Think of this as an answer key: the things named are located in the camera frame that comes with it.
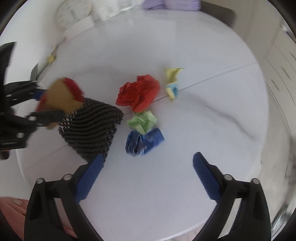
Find black foam net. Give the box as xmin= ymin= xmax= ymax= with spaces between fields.
xmin=58 ymin=98 xmax=123 ymax=162

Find green paper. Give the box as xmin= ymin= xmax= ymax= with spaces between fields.
xmin=127 ymin=110 xmax=158 ymax=135

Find red paper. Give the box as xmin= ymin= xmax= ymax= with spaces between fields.
xmin=115 ymin=74 xmax=161 ymax=113

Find yellow blue paper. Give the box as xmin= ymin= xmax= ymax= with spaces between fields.
xmin=164 ymin=68 xmax=183 ymax=102

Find keys with yellow tag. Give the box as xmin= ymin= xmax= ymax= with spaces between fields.
xmin=46 ymin=52 xmax=56 ymax=65

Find white box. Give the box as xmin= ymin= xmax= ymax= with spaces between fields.
xmin=63 ymin=16 xmax=95 ymax=40

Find purple backpack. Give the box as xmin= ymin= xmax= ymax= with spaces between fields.
xmin=142 ymin=0 xmax=201 ymax=11

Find dark grey chair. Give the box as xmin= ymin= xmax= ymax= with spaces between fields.
xmin=201 ymin=1 xmax=236 ymax=28

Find round wall clock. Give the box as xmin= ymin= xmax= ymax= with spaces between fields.
xmin=55 ymin=0 xmax=92 ymax=30

